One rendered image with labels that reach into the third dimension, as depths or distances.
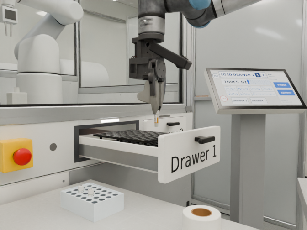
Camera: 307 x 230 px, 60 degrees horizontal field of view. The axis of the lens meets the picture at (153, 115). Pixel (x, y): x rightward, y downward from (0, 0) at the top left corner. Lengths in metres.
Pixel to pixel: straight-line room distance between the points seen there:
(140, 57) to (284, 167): 1.83
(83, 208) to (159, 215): 0.16
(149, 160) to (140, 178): 0.43
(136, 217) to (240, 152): 1.11
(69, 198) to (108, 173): 0.33
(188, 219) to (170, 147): 0.18
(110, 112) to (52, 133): 0.22
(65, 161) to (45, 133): 0.11
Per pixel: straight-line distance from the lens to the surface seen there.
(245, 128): 1.62
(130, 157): 0.69
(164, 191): 1.22
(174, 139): 0.63
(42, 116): 0.78
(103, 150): 0.77
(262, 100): 1.58
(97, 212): 0.59
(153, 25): 0.73
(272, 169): 2.41
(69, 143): 0.84
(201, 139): 0.67
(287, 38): 2.36
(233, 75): 1.63
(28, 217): 0.65
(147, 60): 0.71
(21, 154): 0.69
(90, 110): 0.87
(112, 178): 0.97
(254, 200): 1.74
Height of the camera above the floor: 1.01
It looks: 3 degrees down
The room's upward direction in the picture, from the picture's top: straight up
